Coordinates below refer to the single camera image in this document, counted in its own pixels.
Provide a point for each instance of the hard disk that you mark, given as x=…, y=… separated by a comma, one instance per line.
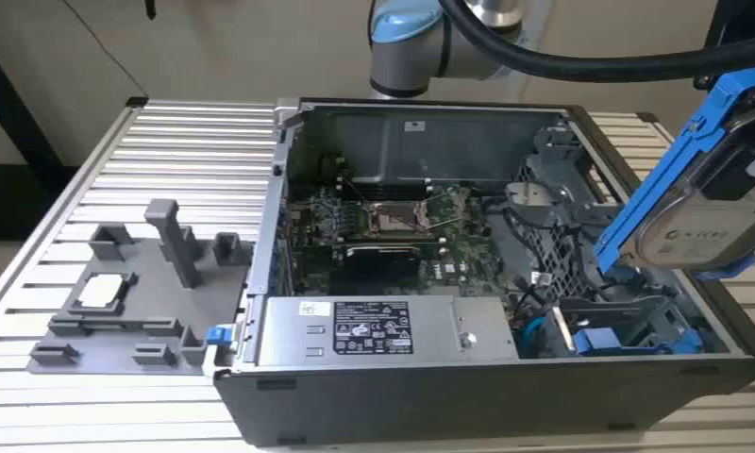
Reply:
x=686, y=226

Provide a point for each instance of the grey metal drive cage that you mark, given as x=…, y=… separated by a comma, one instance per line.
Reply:
x=553, y=236

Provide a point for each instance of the green motherboard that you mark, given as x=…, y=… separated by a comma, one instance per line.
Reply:
x=472, y=255

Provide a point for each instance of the CPU socket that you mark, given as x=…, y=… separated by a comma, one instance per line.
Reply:
x=392, y=217

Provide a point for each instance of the black graphics card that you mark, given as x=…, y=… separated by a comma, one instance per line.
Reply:
x=377, y=262

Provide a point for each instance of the small black hanging object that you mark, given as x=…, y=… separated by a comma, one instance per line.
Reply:
x=150, y=8

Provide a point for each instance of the black open PC case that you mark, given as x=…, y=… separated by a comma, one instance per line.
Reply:
x=415, y=406

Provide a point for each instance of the silver power supply unit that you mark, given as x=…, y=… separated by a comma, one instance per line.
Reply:
x=289, y=330

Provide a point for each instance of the blue case latch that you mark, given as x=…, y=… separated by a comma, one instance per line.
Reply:
x=216, y=335

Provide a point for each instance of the grey parts rack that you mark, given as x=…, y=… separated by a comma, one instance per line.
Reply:
x=157, y=292

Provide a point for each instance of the silver CPU chip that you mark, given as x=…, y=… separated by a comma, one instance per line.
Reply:
x=102, y=289

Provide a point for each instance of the dark furniture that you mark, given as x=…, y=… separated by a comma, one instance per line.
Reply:
x=11, y=198

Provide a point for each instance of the blue plastic bay bracket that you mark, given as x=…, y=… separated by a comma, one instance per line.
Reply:
x=598, y=342

